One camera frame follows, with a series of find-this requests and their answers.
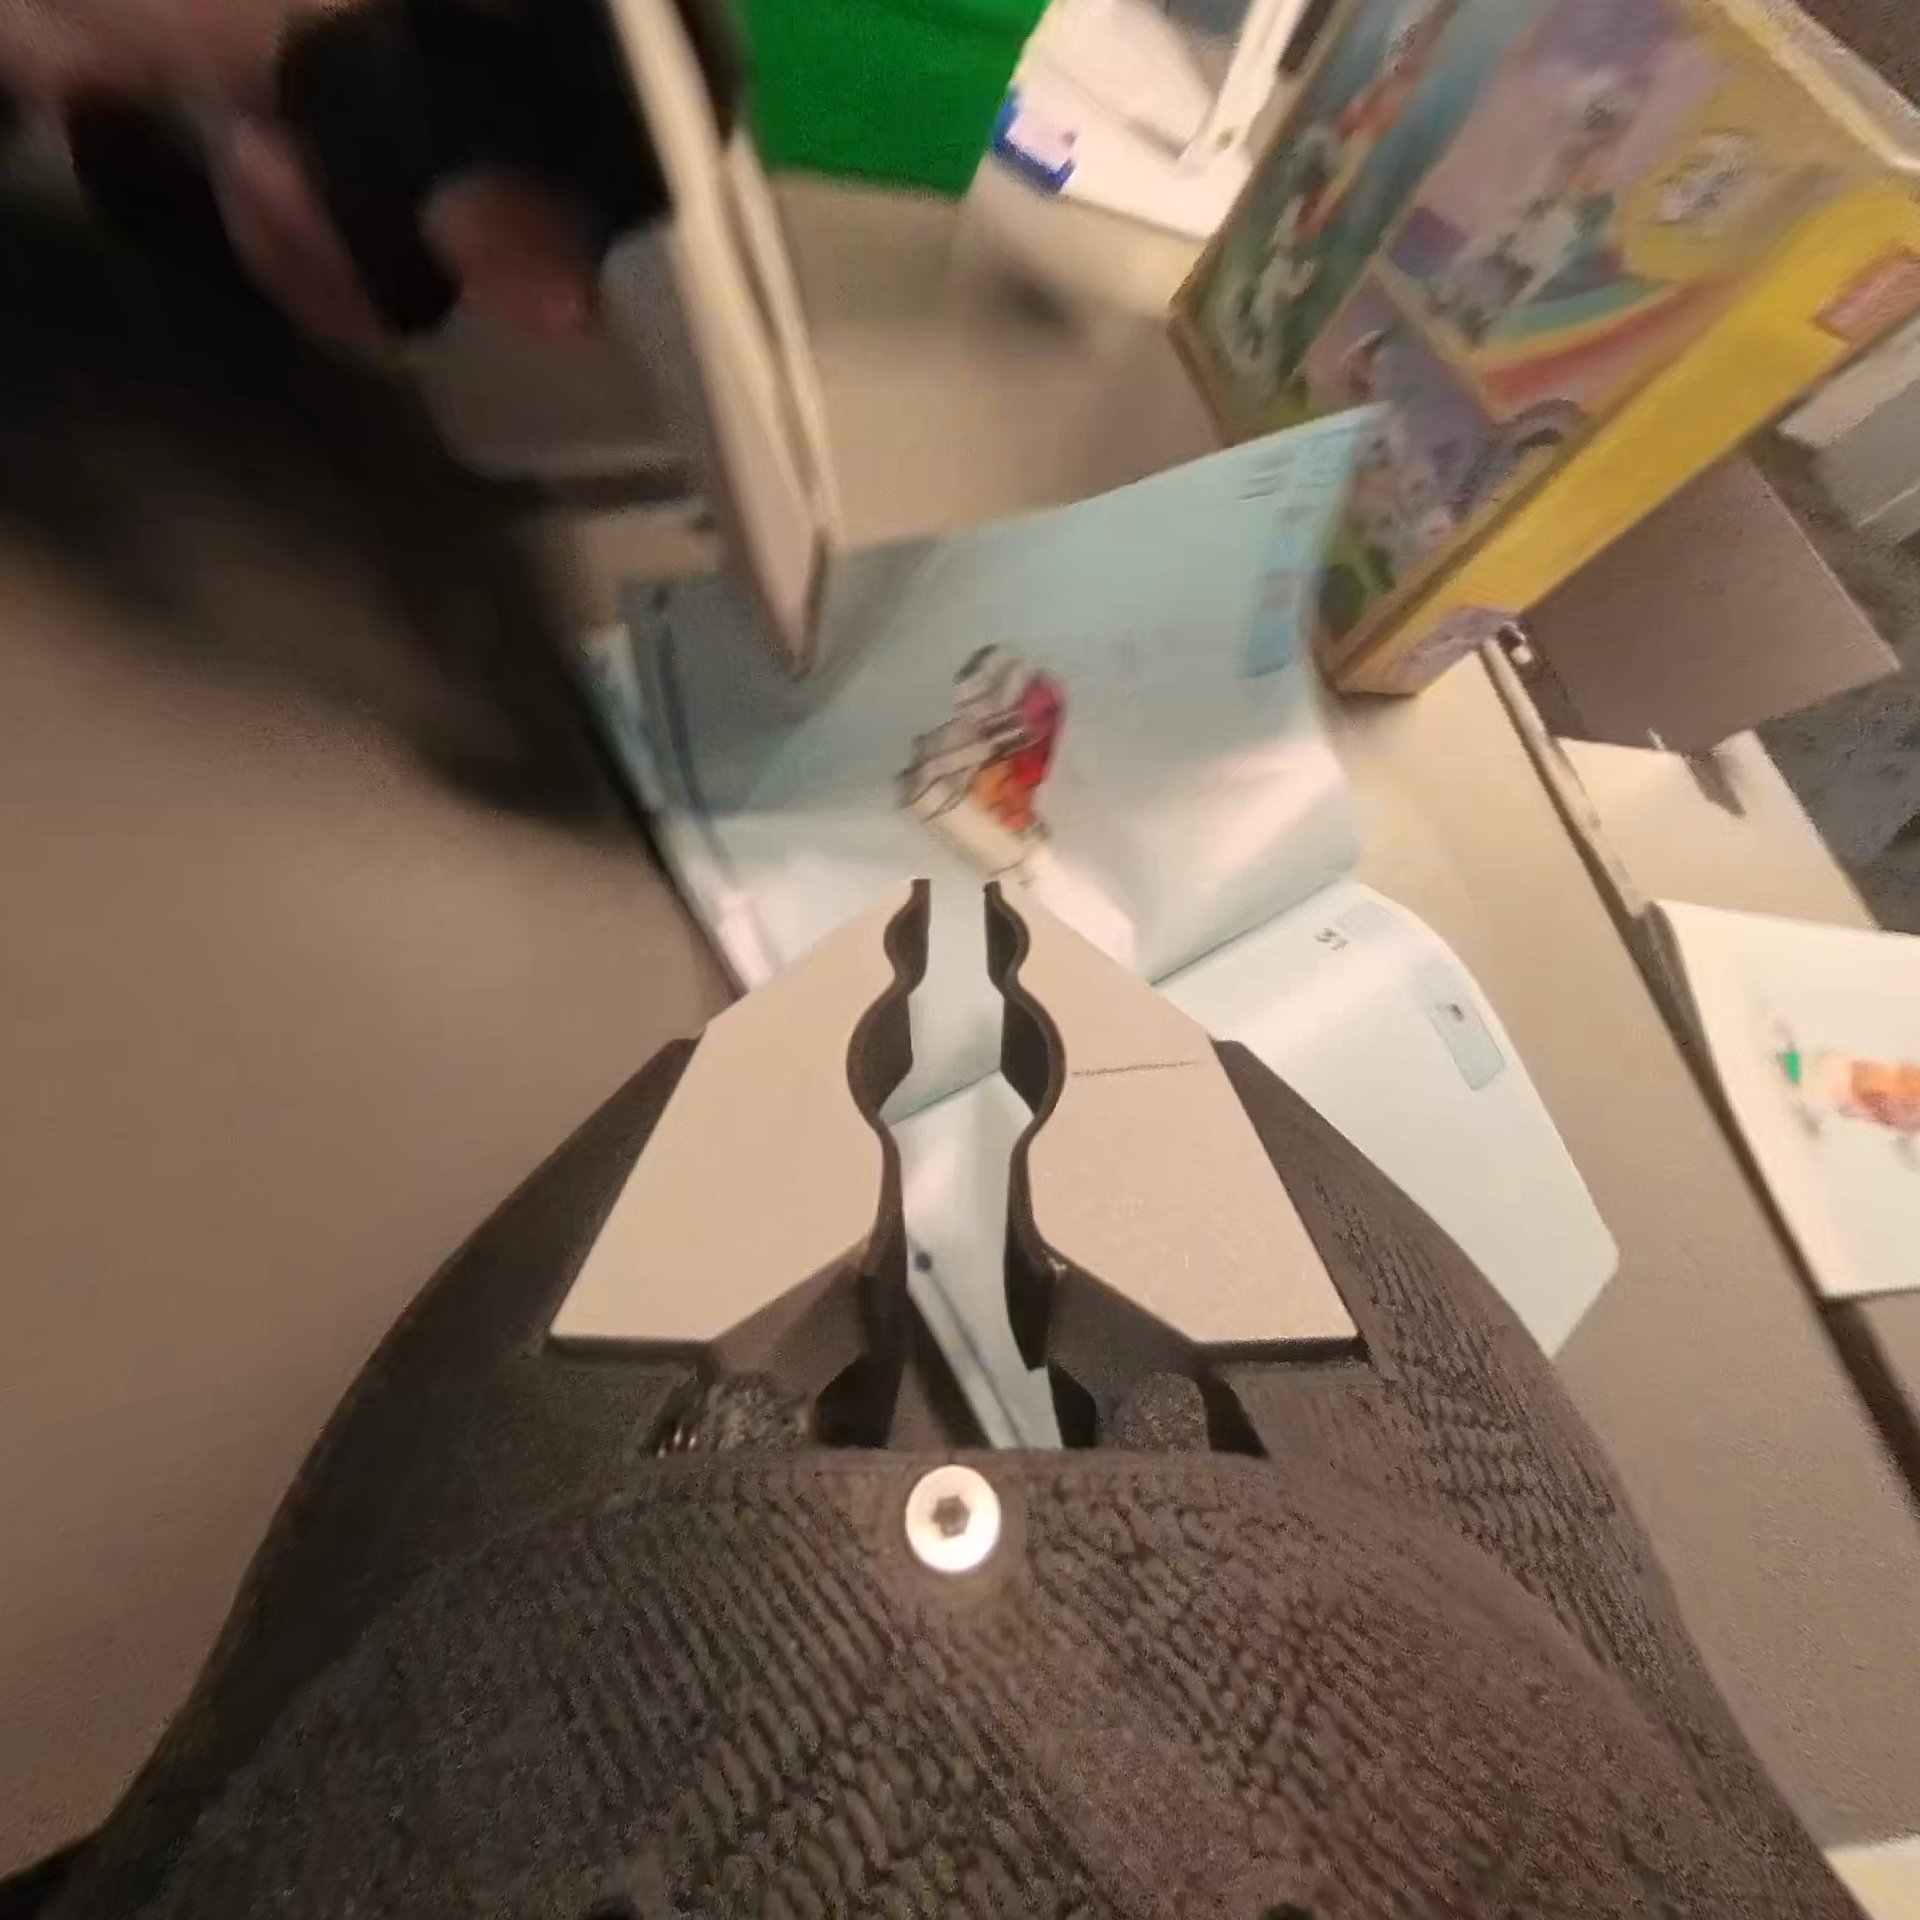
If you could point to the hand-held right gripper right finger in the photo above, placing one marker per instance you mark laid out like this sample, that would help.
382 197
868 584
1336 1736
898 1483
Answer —
1184 1184

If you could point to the light blue instruction booklet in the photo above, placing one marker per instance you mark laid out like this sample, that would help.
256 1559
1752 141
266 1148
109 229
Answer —
1170 677

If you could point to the person's left hand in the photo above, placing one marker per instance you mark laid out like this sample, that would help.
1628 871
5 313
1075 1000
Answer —
301 242

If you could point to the white paper with blue print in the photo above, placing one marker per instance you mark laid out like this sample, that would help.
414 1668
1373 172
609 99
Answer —
1037 144

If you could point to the grey cardboard piece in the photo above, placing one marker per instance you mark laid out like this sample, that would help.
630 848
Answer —
1711 614

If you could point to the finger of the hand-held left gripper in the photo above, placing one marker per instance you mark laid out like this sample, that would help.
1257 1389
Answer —
788 346
706 301

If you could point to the yellow toy brick box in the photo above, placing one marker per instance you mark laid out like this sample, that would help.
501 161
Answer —
1577 301

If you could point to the green plastic object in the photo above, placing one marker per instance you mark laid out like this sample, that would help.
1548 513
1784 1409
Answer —
886 85

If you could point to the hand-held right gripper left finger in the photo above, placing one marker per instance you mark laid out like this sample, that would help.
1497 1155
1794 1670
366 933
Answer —
706 1184

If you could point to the white printed instruction sheet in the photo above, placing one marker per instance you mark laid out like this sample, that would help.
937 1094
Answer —
1816 1110

